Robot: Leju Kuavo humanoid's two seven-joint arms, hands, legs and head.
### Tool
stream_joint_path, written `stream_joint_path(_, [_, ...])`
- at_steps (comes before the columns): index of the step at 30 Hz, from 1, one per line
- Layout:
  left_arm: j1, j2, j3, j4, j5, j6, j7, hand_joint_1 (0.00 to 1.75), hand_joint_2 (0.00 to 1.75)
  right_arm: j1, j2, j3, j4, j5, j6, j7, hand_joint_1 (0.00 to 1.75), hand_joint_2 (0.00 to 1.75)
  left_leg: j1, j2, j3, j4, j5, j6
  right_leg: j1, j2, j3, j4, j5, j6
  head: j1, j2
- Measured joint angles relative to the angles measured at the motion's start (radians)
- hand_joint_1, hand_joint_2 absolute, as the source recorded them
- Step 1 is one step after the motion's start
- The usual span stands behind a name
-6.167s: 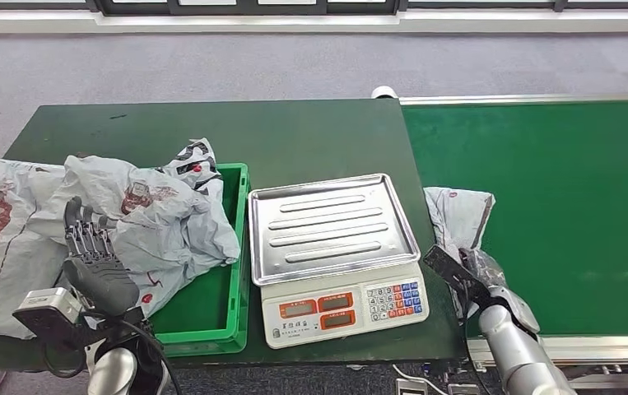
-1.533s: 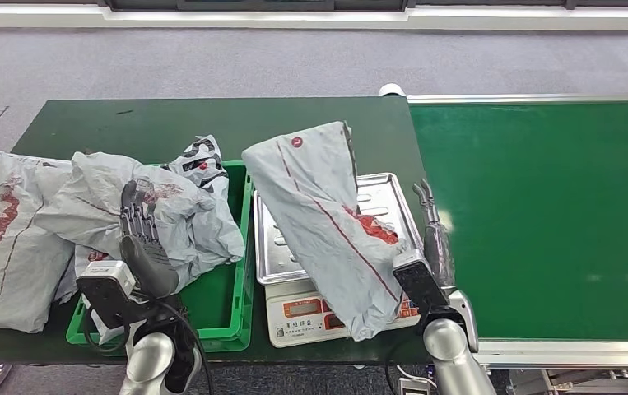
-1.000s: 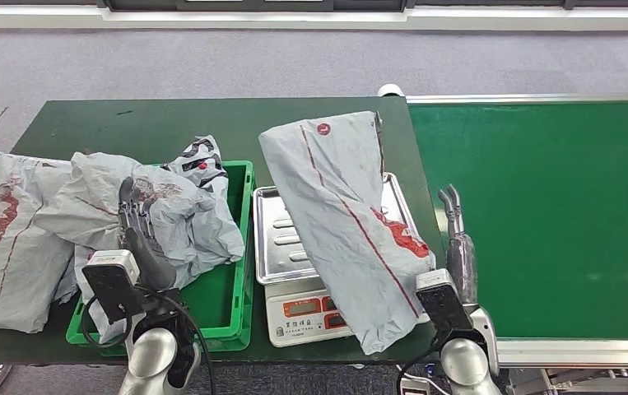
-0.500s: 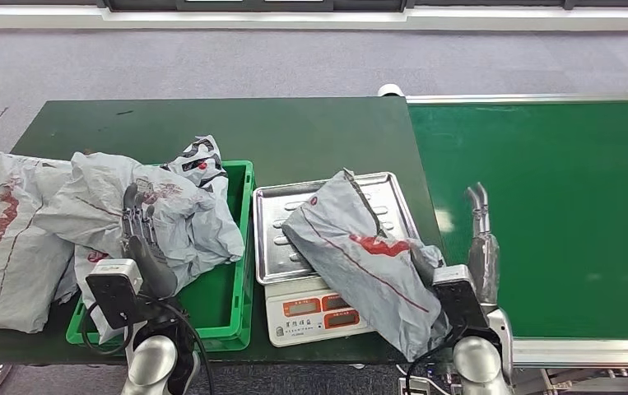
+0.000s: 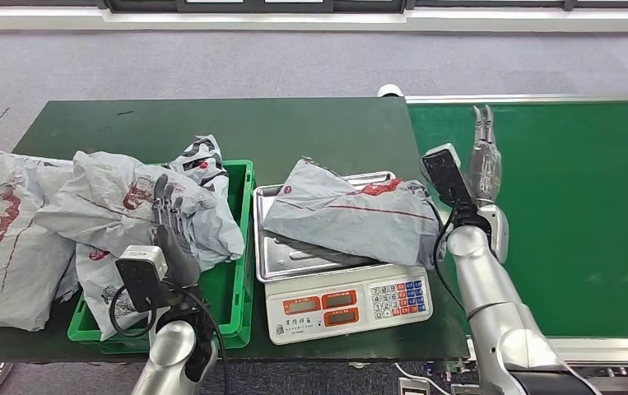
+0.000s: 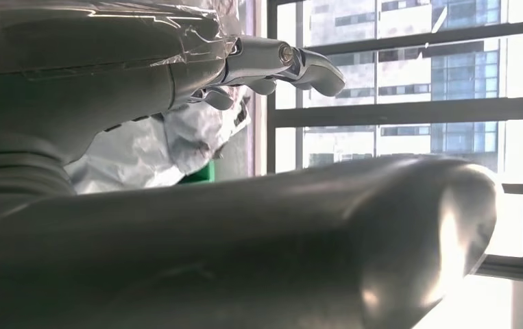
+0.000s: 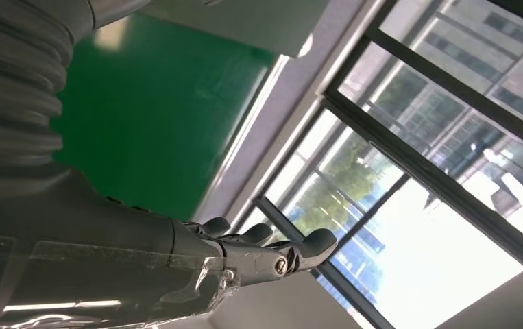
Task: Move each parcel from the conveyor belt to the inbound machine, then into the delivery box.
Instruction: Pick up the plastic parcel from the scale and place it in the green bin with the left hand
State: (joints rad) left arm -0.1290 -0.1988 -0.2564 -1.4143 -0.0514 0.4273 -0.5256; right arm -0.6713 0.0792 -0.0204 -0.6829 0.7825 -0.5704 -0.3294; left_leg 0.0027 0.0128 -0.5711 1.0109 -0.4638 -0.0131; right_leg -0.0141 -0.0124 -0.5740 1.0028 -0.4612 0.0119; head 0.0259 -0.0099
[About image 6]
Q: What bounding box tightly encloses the grey parcel red print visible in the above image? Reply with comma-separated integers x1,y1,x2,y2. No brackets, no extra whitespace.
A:
64,115,187,195

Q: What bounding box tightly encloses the parcel with black lettering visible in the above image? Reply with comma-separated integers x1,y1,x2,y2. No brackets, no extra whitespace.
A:
163,86,253,177

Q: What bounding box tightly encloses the dark window frame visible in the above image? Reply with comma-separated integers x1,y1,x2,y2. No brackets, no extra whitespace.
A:
265,0,523,282

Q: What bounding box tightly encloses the green plastic crate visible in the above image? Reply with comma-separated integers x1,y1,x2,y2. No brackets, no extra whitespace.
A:
177,161,217,185

